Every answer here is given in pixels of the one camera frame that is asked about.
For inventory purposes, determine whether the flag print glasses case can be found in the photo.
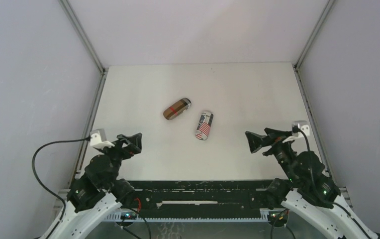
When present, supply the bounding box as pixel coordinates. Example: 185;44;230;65
195;111;214;140

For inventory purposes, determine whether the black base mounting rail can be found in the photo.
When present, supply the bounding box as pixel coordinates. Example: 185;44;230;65
122;180;273;220

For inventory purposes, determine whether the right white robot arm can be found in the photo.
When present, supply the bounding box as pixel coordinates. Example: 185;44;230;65
245;121;380;239

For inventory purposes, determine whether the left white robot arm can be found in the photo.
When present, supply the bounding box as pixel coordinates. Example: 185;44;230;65
32;129;142;239

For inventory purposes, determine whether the aluminium frame post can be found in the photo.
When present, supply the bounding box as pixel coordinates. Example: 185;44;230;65
58;0;109;189
293;0;338;179

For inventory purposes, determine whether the left aluminium frame post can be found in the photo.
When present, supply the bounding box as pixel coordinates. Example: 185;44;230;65
58;0;109;189

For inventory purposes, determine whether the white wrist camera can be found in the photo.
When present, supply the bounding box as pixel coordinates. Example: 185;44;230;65
283;120;310;143
90;128;114;149

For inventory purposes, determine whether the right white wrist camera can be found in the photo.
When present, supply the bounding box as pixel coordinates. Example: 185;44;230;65
283;120;310;143

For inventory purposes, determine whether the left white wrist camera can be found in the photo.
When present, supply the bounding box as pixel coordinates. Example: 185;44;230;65
90;128;114;149

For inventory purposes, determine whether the right aluminium frame post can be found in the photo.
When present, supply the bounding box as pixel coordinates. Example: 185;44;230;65
293;0;338;179

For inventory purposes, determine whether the brown striped glasses case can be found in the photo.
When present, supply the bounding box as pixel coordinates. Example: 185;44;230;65
163;98;191;120

